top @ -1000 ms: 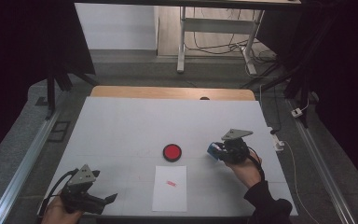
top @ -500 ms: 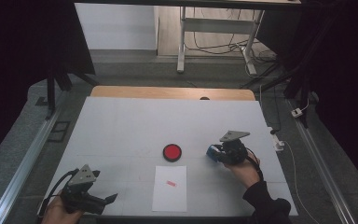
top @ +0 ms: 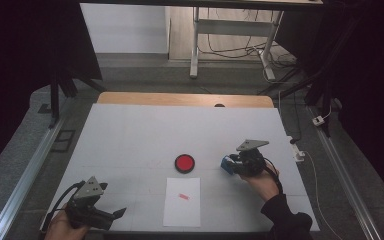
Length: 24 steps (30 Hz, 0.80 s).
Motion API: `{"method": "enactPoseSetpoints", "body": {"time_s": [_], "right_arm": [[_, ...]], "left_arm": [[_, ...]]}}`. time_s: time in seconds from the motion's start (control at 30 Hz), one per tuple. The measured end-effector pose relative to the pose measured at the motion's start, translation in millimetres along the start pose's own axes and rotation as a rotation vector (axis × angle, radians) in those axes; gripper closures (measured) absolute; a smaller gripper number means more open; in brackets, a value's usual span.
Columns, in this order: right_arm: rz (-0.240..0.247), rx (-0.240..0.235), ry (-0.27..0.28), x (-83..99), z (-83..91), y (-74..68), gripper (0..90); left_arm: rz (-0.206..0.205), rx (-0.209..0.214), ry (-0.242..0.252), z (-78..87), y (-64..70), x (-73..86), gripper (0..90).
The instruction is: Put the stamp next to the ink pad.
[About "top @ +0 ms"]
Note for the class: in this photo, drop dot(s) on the person's right hand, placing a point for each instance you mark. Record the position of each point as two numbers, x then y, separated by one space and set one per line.
266 185

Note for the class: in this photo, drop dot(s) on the blue stamp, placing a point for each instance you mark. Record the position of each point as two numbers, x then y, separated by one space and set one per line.
226 165

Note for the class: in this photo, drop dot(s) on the round red ink pad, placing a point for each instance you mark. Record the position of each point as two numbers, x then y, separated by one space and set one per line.
184 163

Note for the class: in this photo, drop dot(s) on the dark curtain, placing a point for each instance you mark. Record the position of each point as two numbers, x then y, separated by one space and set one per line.
20 66
370 83

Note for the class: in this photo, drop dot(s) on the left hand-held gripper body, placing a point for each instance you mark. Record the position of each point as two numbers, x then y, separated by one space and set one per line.
86 213

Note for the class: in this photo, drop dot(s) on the white power strip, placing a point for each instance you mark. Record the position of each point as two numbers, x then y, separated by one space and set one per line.
296 150

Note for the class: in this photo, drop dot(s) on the white metal desk frame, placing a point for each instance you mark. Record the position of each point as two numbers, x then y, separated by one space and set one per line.
233 27

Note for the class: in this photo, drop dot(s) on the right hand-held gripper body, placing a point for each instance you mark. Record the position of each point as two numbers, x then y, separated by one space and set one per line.
251 163

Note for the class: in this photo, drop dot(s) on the black rectangular floor frame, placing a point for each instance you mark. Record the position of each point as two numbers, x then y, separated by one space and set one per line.
63 141

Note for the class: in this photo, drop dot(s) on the person's left hand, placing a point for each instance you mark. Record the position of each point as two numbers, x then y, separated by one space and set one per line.
61 230

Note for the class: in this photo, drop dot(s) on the white paper sheet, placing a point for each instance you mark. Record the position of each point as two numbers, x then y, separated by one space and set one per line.
182 210

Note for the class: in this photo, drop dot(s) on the small white adapter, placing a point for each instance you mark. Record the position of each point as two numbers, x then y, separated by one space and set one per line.
318 120

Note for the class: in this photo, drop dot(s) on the aluminium rail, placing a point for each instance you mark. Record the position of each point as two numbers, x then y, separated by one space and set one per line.
23 180
343 180

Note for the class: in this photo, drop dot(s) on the black metal stand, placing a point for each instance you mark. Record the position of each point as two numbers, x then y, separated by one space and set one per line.
316 90
55 96

